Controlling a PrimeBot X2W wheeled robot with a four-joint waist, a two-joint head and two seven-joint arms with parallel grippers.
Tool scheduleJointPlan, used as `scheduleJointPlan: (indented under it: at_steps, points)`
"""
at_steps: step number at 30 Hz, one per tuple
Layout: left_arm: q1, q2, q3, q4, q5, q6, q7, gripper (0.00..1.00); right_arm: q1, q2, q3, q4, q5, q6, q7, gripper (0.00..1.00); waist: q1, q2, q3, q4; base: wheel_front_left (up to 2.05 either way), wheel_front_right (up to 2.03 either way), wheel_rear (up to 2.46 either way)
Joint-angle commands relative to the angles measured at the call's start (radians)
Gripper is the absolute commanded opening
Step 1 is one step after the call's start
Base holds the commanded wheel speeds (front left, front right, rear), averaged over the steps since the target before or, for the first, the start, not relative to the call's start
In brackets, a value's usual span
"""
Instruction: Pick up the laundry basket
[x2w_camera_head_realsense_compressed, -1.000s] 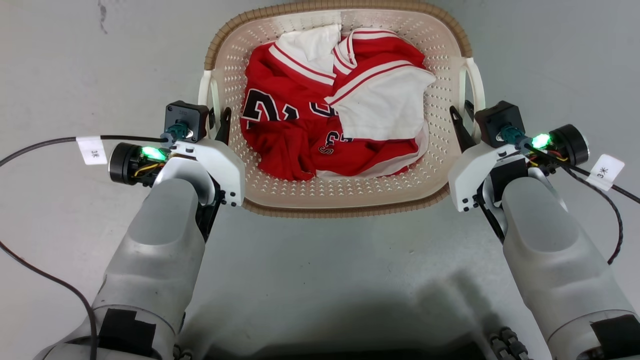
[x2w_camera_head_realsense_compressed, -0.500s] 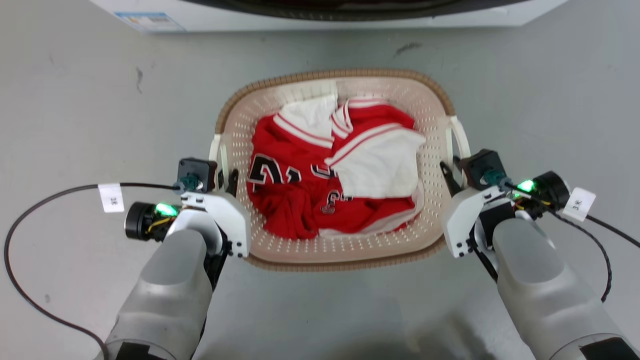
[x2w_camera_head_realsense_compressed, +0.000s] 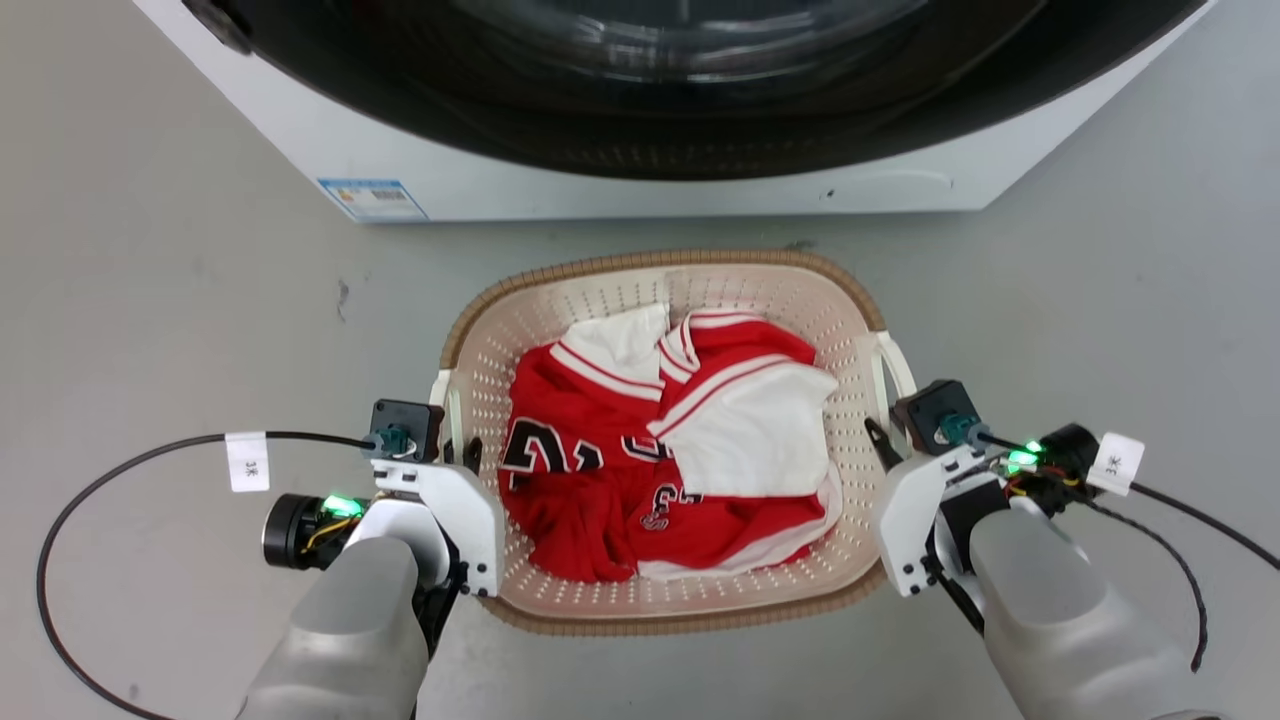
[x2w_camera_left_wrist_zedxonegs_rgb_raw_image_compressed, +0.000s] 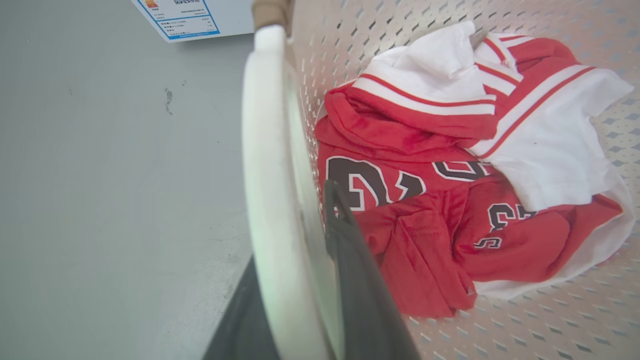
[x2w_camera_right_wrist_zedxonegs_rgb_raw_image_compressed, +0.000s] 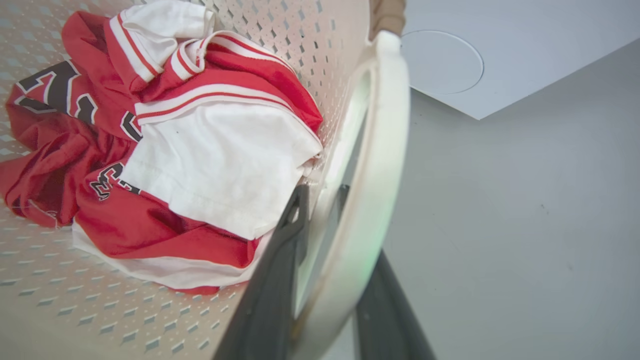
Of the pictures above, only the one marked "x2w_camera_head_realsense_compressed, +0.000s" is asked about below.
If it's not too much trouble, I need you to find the beige plastic laundry basket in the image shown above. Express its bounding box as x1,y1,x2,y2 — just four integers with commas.
430,249,918,638

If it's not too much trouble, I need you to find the blue energy label sticker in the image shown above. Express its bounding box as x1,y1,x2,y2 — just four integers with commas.
317,178,430,223

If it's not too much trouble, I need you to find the white jersey with red trim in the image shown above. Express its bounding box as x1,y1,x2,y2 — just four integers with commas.
556,303,843,583

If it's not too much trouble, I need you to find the white paper cable tag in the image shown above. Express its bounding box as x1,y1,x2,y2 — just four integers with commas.
224,431,271,494
1086,431,1147,498

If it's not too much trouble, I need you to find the white front-load washing machine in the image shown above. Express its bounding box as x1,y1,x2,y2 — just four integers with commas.
133,0,1219,224

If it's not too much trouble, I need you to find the right arm braided black cable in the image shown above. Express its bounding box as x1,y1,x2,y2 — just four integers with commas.
1080,498,1209,673

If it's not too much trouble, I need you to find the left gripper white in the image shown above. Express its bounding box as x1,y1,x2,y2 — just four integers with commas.
371,436,506,599

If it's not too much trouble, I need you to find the black round washing machine door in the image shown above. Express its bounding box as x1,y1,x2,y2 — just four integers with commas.
183,0,1212,182

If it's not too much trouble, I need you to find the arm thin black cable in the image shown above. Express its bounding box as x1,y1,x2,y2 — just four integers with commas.
36,431,376,720
978,431,1280,571

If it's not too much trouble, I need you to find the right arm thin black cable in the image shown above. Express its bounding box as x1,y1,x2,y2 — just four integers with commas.
978,431,1280,571

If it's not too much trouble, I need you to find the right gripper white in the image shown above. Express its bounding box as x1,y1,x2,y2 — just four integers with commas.
864,417,993,599

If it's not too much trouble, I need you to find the red basketball jersey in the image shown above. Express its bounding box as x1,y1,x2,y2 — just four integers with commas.
497,310,843,585

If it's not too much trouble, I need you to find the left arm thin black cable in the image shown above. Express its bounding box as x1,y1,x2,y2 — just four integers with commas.
36,431,376,720

